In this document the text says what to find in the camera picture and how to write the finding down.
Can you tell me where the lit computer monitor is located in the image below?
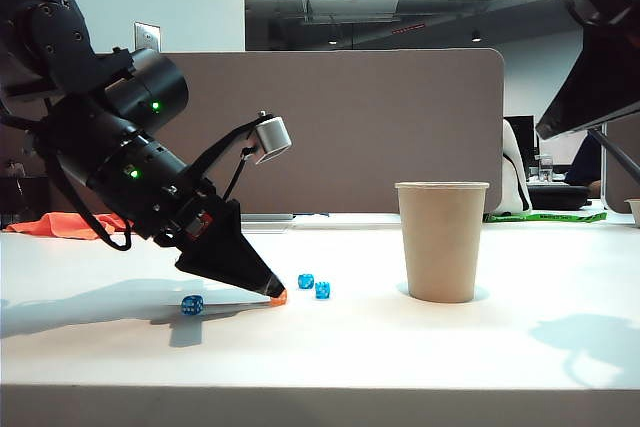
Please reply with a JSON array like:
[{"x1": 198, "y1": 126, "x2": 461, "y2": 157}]
[{"x1": 537, "y1": 134, "x2": 589, "y2": 167}]

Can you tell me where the seated person dark shirt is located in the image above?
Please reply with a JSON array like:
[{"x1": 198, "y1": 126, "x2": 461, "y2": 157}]
[{"x1": 564, "y1": 134, "x2": 605, "y2": 187}]

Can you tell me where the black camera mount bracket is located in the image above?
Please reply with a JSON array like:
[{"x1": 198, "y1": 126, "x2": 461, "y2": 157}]
[{"x1": 187, "y1": 119, "x2": 264, "y2": 201}]

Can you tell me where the crumpled orange cloth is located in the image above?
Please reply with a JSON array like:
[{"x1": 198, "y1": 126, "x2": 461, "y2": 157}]
[{"x1": 5, "y1": 212, "x2": 126, "y2": 241}]

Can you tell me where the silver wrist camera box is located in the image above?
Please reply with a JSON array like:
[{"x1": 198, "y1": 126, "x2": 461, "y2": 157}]
[{"x1": 253, "y1": 115, "x2": 293, "y2": 167}]

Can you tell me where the brown paper cup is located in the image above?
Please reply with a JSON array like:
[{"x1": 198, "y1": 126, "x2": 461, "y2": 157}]
[{"x1": 394, "y1": 181, "x2": 491, "y2": 304}]

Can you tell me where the narrow brown desk partition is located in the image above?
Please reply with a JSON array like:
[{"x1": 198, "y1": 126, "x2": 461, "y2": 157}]
[{"x1": 602, "y1": 114, "x2": 640, "y2": 213}]

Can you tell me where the metal wall plate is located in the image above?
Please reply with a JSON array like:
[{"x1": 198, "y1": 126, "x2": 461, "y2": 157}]
[{"x1": 133, "y1": 21, "x2": 162, "y2": 53}]

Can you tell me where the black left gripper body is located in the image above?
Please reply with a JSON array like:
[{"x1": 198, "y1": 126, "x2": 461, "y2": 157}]
[{"x1": 133, "y1": 181, "x2": 236, "y2": 251}]

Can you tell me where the black slanted pole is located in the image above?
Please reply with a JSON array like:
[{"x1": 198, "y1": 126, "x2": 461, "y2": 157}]
[{"x1": 587, "y1": 127, "x2": 640, "y2": 176}]

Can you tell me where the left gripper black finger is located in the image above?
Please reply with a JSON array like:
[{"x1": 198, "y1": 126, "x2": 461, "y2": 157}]
[{"x1": 173, "y1": 199, "x2": 288, "y2": 297}]

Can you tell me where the dark computer monitor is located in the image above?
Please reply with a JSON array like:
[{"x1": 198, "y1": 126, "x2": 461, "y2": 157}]
[{"x1": 504, "y1": 116, "x2": 537, "y2": 168}]

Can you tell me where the wide brown desk partition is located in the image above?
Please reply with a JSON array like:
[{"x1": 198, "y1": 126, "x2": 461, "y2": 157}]
[{"x1": 0, "y1": 48, "x2": 506, "y2": 215}]

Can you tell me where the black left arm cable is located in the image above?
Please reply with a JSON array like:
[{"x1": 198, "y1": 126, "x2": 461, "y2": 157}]
[{"x1": 47, "y1": 154, "x2": 135, "y2": 252}]

